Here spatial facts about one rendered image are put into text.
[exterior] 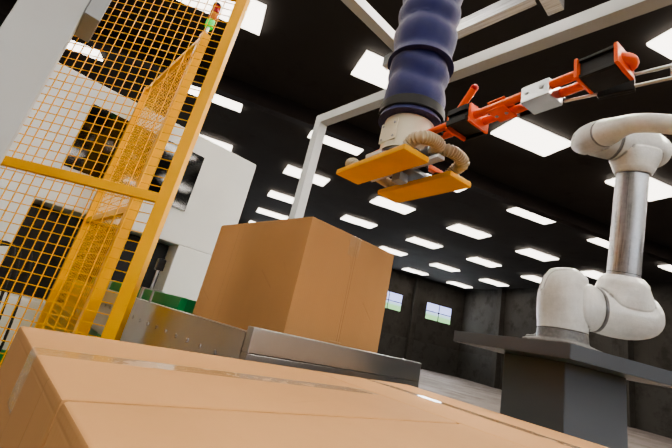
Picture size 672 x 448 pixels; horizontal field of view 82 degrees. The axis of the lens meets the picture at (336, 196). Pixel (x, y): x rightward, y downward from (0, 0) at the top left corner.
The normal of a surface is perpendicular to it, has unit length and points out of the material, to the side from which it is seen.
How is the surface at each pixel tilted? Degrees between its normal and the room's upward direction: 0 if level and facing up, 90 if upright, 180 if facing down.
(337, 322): 90
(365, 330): 90
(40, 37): 90
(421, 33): 101
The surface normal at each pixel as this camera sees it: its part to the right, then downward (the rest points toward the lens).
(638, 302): -0.03, -0.23
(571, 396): 0.33, -0.25
